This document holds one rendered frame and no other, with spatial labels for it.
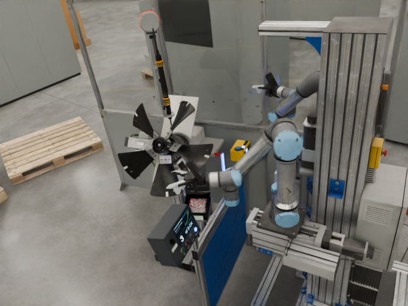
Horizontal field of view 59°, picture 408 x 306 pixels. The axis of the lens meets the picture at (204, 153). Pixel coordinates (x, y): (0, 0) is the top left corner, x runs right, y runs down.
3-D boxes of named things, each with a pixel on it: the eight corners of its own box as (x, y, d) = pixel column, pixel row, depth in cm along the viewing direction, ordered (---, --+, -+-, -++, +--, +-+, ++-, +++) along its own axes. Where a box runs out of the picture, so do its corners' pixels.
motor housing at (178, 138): (161, 163, 277) (153, 161, 265) (167, 133, 278) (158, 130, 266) (188, 167, 268) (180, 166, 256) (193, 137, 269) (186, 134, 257)
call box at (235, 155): (238, 150, 276) (237, 138, 271) (251, 152, 272) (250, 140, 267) (231, 162, 265) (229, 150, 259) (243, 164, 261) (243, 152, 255)
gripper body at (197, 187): (184, 194, 173) (210, 193, 172) (182, 179, 169) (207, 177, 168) (186, 186, 180) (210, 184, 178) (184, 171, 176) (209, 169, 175)
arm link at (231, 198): (239, 193, 186) (238, 176, 180) (240, 207, 177) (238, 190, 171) (224, 193, 187) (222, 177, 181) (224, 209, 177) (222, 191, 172)
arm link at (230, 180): (242, 190, 170) (241, 176, 166) (219, 192, 172) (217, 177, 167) (241, 180, 177) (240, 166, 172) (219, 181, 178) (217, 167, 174)
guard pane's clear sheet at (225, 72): (103, 108, 364) (71, 3, 309) (378, 138, 262) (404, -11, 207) (102, 109, 363) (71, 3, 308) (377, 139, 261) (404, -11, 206)
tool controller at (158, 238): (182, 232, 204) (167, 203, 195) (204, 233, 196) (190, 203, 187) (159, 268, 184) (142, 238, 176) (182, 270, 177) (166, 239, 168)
